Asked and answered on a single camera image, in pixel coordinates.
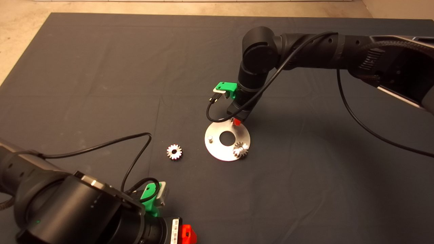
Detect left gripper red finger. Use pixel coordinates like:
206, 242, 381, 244
179, 224, 197, 244

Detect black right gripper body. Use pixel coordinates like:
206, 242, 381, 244
226, 91, 258, 121

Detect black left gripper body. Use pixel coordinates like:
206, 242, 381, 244
146, 217, 182, 244

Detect round metal carrier plate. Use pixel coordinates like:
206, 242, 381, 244
204, 121, 251, 162

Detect bright steel planetary gear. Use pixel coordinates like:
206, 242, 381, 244
166, 144, 183, 161

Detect dark grey table cloth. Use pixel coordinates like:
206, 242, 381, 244
0, 13, 434, 244

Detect right black camera cable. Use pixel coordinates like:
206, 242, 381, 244
206, 32, 434, 158

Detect black camera cable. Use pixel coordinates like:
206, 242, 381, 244
206, 32, 434, 158
32, 133, 161, 204

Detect right green camera mount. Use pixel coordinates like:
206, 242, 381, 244
216, 81, 238, 99

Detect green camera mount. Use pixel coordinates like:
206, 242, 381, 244
216, 81, 238, 99
140, 182, 161, 217

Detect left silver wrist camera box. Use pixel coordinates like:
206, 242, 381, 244
156, 181, 169, 207

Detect left green camera mount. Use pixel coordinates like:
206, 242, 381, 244
140, 182, 161, 217

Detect left black camera cable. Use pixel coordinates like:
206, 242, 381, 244
32, 133, 161, 204

